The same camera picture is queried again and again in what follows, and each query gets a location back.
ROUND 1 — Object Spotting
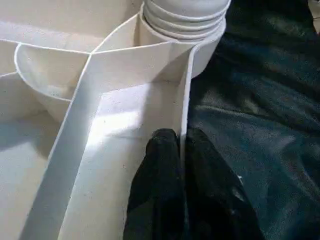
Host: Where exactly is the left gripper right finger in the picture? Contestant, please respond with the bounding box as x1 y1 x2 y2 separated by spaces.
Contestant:
183 128 265 240

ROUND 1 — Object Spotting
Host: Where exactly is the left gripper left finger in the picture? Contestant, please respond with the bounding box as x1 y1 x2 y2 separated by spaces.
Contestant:
123 128 188 240

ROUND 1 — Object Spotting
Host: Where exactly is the white plastic table top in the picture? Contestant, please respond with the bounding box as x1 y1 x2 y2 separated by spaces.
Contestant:
0 0 227 240

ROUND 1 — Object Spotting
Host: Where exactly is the white plastic table leg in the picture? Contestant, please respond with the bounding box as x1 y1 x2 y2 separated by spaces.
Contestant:
139 0 232 42

